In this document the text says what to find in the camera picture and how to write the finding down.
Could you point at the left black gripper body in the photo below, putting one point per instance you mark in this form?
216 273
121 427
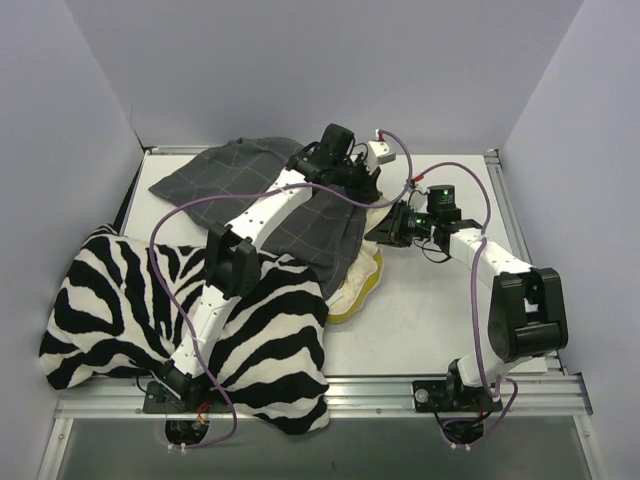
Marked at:
367 187

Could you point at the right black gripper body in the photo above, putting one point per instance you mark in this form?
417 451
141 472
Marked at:
393 230

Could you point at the dark grey checked pillowcase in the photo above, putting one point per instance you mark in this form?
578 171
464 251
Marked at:
325 232

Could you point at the white pillow with yellow edge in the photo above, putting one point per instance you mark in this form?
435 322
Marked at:
364 264

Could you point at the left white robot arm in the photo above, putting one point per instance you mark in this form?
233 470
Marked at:
232 265

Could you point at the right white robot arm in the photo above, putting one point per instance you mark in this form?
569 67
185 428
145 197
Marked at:
510 290

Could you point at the zebra striped cushion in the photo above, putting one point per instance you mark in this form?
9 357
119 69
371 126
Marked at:
119 313

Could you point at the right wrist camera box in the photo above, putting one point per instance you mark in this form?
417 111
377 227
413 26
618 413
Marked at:
416 196

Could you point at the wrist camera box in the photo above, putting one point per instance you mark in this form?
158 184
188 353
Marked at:
379 153
416 196

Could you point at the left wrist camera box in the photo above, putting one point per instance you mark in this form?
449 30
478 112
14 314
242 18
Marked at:
379 153

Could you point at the aluminium rail frame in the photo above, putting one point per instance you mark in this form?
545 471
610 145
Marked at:
411 327

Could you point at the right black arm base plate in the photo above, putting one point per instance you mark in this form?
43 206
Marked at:
442 396

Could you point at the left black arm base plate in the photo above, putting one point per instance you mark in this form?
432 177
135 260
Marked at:
159 400

